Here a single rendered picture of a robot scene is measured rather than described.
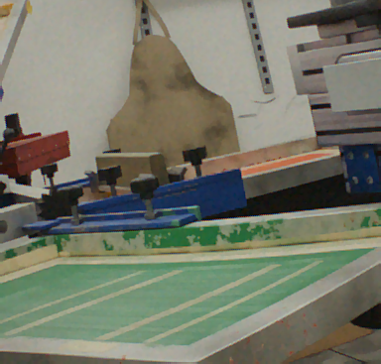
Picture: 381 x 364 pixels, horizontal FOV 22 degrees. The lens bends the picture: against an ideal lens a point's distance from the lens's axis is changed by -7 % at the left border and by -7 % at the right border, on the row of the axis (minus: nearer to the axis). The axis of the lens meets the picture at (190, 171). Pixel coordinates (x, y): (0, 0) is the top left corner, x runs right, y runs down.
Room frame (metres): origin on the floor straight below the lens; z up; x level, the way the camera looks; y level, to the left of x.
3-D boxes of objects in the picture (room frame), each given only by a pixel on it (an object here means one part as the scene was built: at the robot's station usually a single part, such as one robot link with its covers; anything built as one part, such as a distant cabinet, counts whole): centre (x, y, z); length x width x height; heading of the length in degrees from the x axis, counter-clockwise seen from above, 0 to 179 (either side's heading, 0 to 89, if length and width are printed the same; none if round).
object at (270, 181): (2.21, -0.07, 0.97); 0.79 x 0.58 x 0.04; 109
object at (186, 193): (1.87, 0.06, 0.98); 0.30 x 0.05 x 0.07; 109
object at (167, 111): (4.23, 0.04, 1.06); 0.53 x 0.07 x 1.05; 109
